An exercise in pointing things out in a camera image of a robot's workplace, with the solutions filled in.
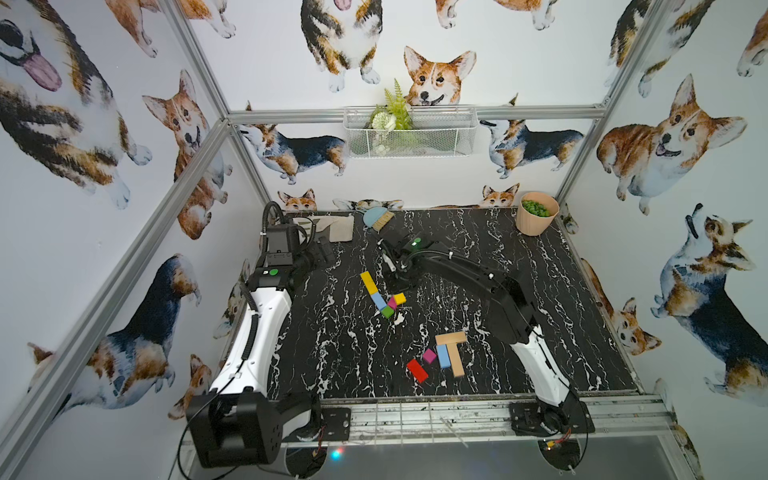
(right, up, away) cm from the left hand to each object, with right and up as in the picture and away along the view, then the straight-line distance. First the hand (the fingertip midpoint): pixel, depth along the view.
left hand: (321, 243), depth 81 cm
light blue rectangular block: (+33, -32, +3) cm, 46 cm away
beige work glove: (-2, +5, +37) cm, 38 cm away
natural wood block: (+37, -33, +3) cm, 49 cm away
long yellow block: (+21, -16, +7) cm, 28 cm away
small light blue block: (+14, -19, +14) cm, 27 cm away
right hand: (+18, -14, +8) cm, 24 cm away
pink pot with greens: (+69, +10, +25) cm, 74 cm away
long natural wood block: (+36, -29, +7) cm, 47 cm away
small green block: (+17, -22, +12) cm, 30 cm away
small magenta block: (+29, -32, +4) cm, 44 cm away
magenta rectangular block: (+18, -19, +10) cm, 28 cm away
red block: (+27, -36, +1) cm, 45 cm away
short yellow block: (+11, -14, +19) cm, 26 cm away
